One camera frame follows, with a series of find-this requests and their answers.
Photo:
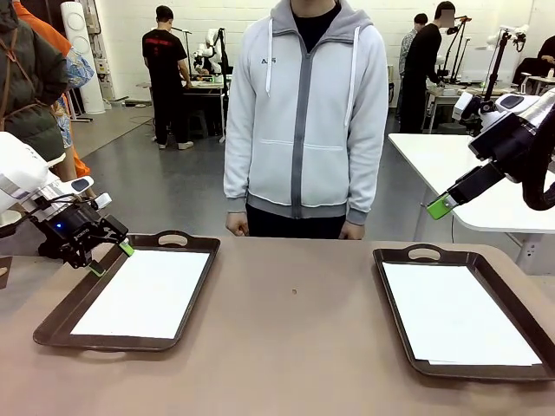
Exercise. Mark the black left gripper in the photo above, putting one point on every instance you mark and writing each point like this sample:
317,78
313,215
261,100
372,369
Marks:
69,229

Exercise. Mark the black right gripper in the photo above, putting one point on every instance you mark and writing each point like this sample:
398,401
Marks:
509,147

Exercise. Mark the person's right forearm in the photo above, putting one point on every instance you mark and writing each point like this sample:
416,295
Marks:
237,173

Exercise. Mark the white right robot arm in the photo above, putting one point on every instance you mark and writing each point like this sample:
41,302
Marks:
542,104

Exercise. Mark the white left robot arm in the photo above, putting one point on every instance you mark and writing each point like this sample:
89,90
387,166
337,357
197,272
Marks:
17,173

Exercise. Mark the person's left forearm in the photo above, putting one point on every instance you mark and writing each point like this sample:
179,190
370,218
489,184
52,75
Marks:
368,182

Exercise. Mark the person's left hand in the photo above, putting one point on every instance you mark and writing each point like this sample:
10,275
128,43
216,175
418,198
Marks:
352,232

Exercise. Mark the person's right hand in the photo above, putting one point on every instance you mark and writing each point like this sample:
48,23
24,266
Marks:
237,224

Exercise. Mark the white table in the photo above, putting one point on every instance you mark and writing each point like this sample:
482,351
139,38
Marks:
433,160

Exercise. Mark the brown plastic tray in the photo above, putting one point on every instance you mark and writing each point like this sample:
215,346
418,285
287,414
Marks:
390,277
56,329

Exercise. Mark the grey workshop desk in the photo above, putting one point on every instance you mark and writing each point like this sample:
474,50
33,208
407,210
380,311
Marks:
446,92

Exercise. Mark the brown board edge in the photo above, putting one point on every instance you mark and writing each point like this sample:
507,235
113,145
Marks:
5,273

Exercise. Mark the white round base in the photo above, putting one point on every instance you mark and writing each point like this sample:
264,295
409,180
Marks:
6,219

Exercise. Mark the man in black sweater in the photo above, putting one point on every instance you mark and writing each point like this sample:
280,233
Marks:
422,69

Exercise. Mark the black office chair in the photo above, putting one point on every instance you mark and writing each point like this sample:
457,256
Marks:
526,69

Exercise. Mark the black tripod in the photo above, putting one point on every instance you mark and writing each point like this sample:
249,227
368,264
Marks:
498,56

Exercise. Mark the person in plaid shirt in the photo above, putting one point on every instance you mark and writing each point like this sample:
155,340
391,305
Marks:
407,47

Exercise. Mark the person in white hoodie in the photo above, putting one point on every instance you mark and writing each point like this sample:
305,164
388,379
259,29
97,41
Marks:
305,112

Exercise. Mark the blue patterned cloth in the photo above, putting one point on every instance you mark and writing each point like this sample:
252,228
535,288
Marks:
80,69

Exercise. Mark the dark green jacket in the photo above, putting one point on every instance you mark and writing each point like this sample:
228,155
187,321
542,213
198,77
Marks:
30,73

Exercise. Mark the white tower air conditioner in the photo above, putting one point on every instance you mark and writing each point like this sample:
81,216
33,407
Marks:
82,56

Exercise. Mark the man in red-print black shirt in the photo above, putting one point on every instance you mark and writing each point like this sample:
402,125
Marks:
165,60

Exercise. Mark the orange garment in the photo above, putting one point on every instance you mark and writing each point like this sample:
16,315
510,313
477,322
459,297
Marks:
43,30

